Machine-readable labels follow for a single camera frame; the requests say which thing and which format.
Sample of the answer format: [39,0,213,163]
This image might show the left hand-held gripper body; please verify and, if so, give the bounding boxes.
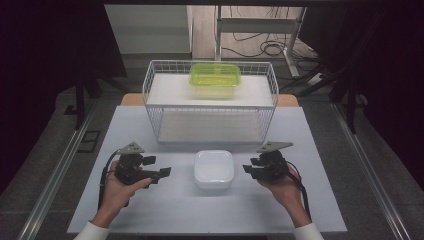
[114,141,149,186]

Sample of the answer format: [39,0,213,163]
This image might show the black cables on floor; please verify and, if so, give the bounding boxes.
[221,6,323,73]

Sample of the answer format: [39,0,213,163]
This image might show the white metal desk frame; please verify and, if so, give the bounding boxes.
[213,5,308,78]

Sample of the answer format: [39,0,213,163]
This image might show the white wire shelf rack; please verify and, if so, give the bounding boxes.
[141,59,280,145]

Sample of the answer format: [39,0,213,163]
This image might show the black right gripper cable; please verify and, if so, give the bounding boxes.
[282,161,313,222]

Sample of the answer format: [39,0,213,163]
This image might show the green plastic container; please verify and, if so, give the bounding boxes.
[188,62,242,100]

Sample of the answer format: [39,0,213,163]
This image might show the black stand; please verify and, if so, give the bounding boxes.
[63,49,131,131]
[279,9,388,135]

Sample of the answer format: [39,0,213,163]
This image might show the metal floor rail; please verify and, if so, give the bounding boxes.
[16,99,98,240]
[330,102,413,240]

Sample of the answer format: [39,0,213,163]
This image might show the white power strip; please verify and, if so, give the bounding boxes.
[306,72,325,86]

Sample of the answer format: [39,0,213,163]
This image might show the person's right hand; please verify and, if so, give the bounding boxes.
[256,165,313,229]

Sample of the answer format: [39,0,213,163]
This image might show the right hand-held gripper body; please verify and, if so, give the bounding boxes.
[255,140,295,182]

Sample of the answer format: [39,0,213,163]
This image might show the white cabinet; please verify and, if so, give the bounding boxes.
[103,4,195,56]

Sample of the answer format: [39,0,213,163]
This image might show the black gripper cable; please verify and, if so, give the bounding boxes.
[282,161,313,222]
[97,149,120,210]

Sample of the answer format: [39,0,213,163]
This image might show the person's left hand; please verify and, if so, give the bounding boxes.
[90,161,153,230]

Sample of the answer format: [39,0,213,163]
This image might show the clear white plastic container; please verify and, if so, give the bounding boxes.
[193,149,235,191]

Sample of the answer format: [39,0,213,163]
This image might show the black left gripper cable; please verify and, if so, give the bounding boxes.
[97,149,120,210]

